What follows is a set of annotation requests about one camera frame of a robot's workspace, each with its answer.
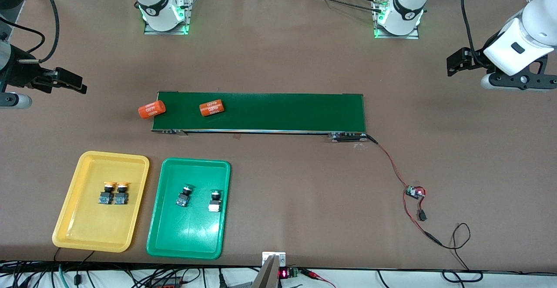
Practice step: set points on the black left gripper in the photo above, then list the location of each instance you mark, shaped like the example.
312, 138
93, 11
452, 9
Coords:
476, 58

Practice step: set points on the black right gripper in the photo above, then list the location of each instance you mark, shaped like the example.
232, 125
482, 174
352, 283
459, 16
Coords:
17, 72

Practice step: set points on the orange cylinder white print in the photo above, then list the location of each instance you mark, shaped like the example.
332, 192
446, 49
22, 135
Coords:
152, 109
211, 108

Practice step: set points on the yellow cap push button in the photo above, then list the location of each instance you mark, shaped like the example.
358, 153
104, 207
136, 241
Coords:
121, 197
105, 197

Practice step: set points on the green cap push button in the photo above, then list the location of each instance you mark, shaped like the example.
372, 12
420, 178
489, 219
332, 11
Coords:
182, 200
214, 203

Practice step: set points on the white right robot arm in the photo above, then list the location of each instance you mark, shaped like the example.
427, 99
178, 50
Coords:
156, 1

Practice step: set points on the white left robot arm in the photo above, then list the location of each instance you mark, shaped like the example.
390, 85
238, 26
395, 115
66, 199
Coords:
409, 1

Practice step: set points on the small green circuit board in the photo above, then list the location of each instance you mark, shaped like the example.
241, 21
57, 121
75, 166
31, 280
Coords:
414, 191

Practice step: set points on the yellow plastic tray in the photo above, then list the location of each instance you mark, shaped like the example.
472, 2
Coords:
87, 227

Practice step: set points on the black plug connector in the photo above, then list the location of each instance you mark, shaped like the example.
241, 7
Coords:
422, 216

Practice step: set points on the green conveyor belt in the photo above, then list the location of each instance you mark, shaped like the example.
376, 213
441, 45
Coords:
283, 114

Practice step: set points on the green plastic tray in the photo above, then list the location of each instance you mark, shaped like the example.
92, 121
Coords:
187, 236

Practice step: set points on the red clip lead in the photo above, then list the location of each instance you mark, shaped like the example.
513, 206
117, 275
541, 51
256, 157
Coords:
315, 275

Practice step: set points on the red digit display module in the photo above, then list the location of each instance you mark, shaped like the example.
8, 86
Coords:
285, 273

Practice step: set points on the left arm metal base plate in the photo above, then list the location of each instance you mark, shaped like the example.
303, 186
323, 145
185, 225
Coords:
398, 37

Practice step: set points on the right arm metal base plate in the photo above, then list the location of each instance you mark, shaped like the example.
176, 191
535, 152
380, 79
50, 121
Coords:
189, 14

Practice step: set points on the silver camera mount bracket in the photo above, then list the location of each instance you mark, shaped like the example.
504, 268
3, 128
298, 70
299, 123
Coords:
273, 275

